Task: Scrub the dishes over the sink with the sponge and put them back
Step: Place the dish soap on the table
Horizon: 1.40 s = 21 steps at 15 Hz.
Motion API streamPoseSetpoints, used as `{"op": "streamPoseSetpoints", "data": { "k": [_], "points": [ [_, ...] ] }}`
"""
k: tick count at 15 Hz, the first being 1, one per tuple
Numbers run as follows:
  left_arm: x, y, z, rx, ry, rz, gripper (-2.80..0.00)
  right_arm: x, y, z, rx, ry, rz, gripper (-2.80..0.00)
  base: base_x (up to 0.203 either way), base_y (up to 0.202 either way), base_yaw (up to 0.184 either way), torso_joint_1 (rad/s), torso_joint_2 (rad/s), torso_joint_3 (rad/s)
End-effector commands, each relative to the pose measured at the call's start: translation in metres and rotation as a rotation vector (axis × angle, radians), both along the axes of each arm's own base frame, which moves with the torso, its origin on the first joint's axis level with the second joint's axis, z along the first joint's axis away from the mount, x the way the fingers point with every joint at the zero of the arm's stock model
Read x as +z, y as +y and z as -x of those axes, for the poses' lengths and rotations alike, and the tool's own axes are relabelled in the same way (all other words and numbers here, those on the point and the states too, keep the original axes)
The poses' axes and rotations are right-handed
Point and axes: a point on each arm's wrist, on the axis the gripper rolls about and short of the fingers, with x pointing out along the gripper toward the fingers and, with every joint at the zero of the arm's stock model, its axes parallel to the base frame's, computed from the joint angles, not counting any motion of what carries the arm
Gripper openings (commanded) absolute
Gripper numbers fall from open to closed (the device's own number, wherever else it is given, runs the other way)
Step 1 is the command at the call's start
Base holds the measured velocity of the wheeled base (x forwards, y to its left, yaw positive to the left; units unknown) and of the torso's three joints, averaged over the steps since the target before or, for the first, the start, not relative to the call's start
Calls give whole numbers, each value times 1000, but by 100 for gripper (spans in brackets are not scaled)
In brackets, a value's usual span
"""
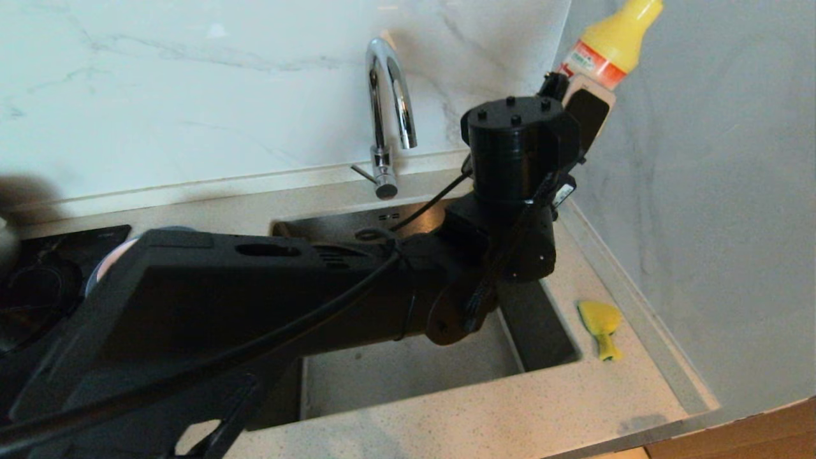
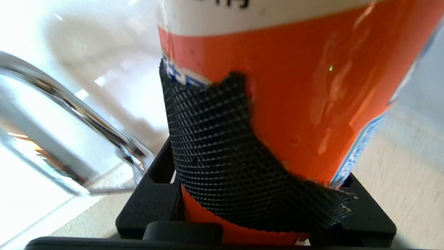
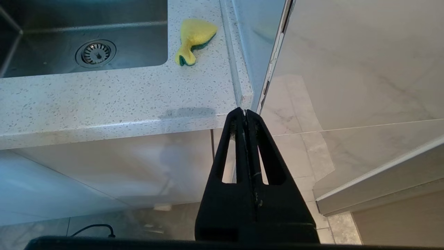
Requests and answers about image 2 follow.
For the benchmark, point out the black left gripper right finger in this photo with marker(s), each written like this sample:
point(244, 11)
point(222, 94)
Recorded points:
point(371, 222)

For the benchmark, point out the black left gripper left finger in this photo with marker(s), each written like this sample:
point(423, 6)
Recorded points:
point(208, 139)

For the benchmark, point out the chrome gooseneck faucet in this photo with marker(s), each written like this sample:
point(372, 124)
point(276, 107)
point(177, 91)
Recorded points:
point(86, 118)

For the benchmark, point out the orange dish soap bottle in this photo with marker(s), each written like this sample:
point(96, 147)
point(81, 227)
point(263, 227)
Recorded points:
point(295, 86)

